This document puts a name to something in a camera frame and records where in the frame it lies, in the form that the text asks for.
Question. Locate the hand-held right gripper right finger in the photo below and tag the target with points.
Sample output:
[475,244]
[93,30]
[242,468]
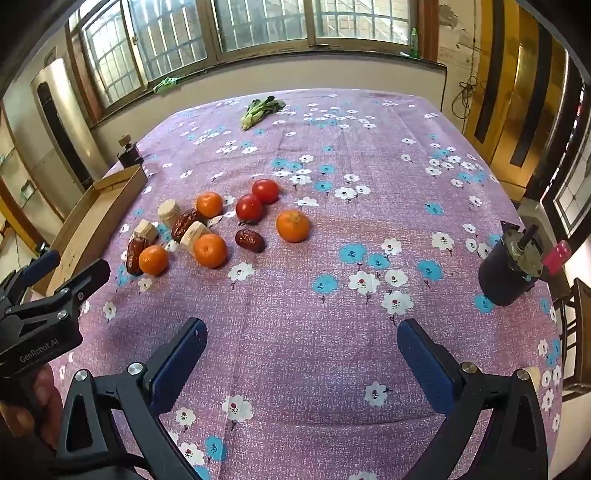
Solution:
[425,364]

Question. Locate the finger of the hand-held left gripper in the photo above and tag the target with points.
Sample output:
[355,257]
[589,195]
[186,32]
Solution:
[44,263]
[87,279]

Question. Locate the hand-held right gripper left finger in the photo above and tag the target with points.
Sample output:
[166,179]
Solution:
[182,364]

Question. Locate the shallow cardboard box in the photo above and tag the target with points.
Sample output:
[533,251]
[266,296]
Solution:
[74,240]

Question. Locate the dark red jujube date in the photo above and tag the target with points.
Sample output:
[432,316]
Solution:
[250,240]
[134,256]
[184,224]

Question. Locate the small orange mandarin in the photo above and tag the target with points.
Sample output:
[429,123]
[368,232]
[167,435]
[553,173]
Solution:
[210,250]
[209,204]
[153,260]

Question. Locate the square pale yam piece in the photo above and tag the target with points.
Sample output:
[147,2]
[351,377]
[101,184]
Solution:
[146,229]

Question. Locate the round pale yam piece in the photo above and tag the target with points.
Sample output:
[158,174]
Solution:
[167,213]

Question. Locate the pale yam chunk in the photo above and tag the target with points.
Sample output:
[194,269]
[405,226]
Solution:
[194,235]

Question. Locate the red tomato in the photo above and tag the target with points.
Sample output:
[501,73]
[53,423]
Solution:
[249,207]
[265,191]

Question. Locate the large orange mandarin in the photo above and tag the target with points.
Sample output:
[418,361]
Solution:
[292,225]

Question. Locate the person's left hand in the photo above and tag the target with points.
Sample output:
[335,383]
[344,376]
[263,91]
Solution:
[32,406]

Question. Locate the large black motor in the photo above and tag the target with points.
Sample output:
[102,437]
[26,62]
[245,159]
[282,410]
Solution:
[501,277]

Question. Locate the purple floral tablecloth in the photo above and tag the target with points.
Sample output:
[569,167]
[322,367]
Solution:
[323,277]

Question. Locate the gold tower air conditioner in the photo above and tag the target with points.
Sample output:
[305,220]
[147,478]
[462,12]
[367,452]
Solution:
[60,120]

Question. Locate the wooden chair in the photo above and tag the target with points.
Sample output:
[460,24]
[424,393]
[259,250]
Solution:
[579,323]

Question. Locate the green cloth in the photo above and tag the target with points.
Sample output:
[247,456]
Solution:
[165,85]

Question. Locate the glass panel door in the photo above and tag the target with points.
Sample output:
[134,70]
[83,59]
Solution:
[577,184]

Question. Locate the green bok choy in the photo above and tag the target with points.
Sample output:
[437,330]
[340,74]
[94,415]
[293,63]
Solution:
[256,113]

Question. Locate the yellow wooden door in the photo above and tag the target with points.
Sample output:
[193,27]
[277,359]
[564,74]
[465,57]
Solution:
[503,92]

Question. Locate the barred window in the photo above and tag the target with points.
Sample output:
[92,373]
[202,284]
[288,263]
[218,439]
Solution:
[258,23]

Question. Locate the green bottle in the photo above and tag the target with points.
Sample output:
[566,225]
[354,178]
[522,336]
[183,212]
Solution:
[414,44]

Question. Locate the wooden wall shelf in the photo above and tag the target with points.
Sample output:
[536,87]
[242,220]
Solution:
[18,184]

